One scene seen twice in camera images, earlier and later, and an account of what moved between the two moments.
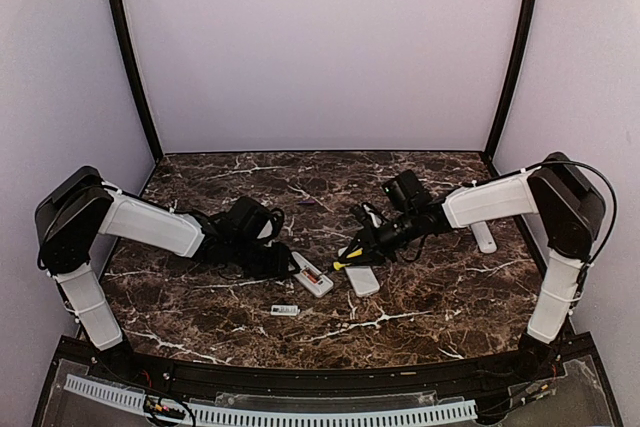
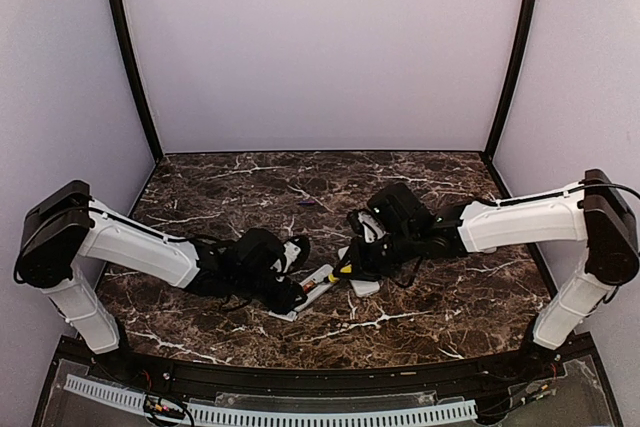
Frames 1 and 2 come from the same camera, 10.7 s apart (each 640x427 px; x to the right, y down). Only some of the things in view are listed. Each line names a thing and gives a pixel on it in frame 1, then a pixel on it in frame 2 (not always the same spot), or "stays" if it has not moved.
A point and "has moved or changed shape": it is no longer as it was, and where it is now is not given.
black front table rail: (328, 378) stays
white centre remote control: (363, 279) stays
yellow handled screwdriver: (337, 265) has moved or changed shape
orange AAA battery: (310, 277) has moved or changed shape
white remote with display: (322, 287) has moved or changed shape
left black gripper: (278, 266) -> (284, 302)
